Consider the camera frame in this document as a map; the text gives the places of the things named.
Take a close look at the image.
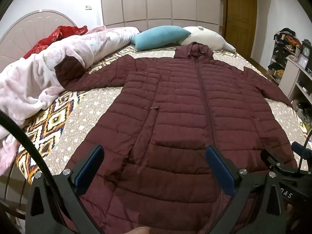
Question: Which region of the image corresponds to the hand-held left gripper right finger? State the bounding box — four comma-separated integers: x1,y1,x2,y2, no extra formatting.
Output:
205,146,289,234

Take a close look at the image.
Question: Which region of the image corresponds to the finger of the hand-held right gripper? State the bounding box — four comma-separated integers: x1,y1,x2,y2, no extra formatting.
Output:
261,148,297,176
292,141,312,157

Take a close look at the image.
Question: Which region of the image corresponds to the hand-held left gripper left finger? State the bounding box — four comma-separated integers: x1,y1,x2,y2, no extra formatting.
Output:
26,145,105,234

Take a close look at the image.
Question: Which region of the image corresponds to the maroon puffer jacket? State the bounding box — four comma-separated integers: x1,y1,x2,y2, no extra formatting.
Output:
55,41,296,234

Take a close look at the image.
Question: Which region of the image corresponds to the person's left hand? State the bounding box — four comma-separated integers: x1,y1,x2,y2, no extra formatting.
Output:
128,226,152,234

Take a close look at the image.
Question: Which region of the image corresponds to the patterned bedspread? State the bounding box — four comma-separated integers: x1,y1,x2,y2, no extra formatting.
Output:
15,43,311,186

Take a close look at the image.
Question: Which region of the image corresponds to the cluttered shelf unit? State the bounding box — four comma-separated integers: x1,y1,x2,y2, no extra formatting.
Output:
267,28,312,117

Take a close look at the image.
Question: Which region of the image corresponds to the dark mantel clock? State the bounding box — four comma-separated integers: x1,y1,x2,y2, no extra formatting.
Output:
302,39,312,57

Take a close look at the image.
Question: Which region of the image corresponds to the pink floral blanket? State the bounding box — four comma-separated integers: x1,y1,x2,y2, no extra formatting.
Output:
0,26,140,176

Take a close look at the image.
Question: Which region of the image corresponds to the white plush pillow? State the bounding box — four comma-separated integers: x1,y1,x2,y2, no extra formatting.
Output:
179,26,237,53

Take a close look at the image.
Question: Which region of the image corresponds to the red patterned cloth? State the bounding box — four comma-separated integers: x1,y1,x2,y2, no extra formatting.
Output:
23,26,88,59

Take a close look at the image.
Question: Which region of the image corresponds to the teal pillow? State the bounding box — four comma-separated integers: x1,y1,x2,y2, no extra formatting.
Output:
132,26,192,52

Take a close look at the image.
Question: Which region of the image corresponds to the wooden door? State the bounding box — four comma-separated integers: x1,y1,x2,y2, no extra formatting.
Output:
225,0,257,59

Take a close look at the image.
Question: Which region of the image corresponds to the pink arched headboard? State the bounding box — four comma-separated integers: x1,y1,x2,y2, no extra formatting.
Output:
0,10,78,74

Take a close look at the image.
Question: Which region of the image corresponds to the beige wardrobe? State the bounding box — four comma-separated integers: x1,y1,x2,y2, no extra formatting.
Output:
100,0,223,33

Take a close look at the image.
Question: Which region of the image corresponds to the thin black wire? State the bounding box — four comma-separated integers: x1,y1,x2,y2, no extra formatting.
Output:
299,130,312,172

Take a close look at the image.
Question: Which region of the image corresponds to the black braided cable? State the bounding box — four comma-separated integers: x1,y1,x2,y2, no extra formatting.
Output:
0,111,60,200

